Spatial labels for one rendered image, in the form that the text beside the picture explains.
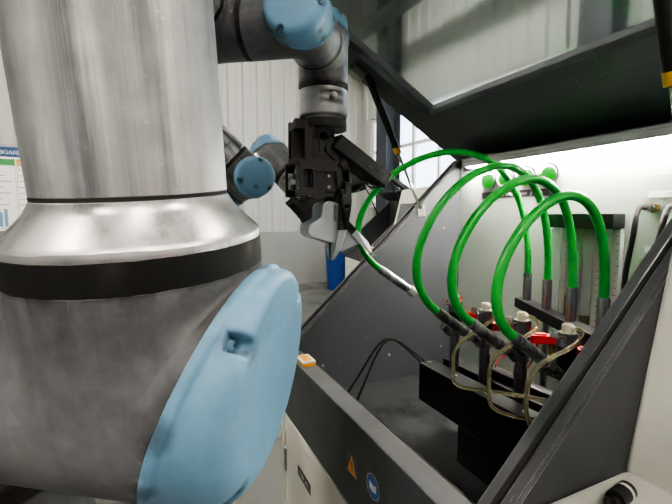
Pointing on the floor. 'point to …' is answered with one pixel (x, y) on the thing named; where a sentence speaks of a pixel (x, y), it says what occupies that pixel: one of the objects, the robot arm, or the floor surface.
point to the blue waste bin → (335, 270)
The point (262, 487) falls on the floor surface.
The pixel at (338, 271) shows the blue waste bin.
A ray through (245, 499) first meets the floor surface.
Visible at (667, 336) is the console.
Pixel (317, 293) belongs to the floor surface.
